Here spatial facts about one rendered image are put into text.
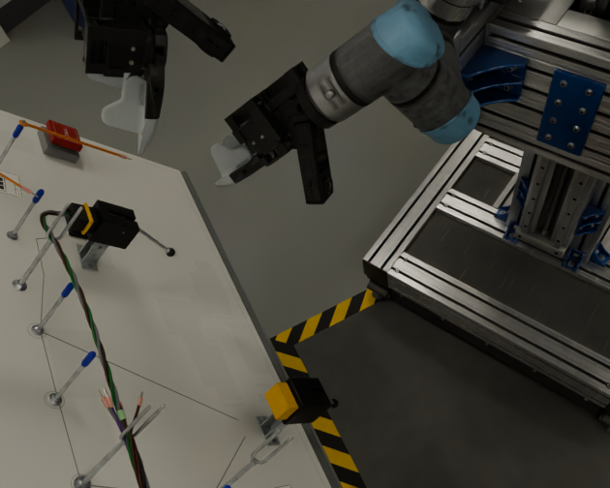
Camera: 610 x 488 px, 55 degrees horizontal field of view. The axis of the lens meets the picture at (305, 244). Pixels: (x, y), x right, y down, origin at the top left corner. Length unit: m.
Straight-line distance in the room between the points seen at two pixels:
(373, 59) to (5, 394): 0.52
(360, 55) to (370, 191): 1.57
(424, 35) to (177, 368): 0.53
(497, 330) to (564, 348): 0.17
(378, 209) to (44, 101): 1.71
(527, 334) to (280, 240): 0.93
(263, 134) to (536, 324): 1.15
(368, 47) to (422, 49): 0.06
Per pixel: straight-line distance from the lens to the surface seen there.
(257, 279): 2.09
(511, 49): 1.16
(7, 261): 0.83
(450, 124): 0.75
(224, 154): 0.81
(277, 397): 0.80
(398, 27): 0.67
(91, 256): 0.88
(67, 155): 1.05
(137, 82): 0.68
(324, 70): 0.71
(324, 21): 2.99
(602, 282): 1.84
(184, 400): 0.81
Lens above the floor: 1.76
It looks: 56 degrees down
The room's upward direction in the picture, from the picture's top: 15 degrees counter-clockwise
